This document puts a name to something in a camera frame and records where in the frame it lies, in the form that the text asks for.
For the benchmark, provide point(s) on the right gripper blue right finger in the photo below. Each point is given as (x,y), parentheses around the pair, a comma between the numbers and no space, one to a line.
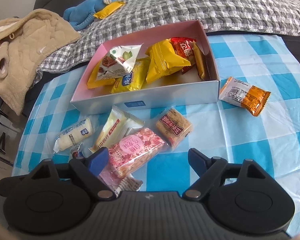
(200,163)

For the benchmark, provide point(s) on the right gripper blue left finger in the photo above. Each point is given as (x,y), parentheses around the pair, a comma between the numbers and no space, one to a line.
(94,163)

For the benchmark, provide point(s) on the small blue white candy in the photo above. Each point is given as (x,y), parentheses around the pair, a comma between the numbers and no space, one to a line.
(76,151)

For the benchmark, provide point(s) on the pink rice cracker pack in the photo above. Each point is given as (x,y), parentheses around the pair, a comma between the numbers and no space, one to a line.
(127,156)

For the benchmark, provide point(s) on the white cream roll packet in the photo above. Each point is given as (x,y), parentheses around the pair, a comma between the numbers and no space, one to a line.
(73,135)

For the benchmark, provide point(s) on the cream white cake packet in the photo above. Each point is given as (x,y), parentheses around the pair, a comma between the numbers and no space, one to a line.
(118,125)

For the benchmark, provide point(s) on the brown beef biscuit pack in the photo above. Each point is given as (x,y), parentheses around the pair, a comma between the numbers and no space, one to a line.
(173,127)

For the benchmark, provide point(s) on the orange white snack packet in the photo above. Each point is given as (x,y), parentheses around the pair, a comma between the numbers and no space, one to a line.
(244,95)

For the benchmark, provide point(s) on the yellow blue label snack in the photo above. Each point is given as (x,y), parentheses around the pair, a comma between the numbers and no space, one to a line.
(134,80)

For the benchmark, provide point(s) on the gold snack bar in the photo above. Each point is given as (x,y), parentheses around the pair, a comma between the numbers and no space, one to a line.
(200,61)

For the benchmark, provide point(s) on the large yellow snack pack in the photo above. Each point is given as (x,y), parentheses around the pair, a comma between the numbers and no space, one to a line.
(163,61)

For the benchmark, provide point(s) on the red candy packet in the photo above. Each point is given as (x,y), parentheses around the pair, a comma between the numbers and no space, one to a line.
(183,46)

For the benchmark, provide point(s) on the yellow pillow snack pack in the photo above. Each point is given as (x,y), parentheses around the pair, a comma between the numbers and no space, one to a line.
(94,83)

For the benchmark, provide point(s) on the silver pink open box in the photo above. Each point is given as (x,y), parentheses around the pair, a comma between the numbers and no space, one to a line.
(176,89)

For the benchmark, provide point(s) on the blue checkered tablecloth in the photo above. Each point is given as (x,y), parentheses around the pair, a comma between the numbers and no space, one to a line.
(272,139)

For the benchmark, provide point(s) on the beige fleece jacket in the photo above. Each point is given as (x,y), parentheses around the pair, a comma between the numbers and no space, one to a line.
(24,44)

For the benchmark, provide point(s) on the blue plush toy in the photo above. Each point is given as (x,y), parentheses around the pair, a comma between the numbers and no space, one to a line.
(82,15)

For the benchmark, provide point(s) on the yellow snack on sofa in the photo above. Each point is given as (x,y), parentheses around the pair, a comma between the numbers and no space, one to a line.
(109,9)

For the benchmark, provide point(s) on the grey checkered quilt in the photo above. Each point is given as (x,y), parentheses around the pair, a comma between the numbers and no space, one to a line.
(281,17)

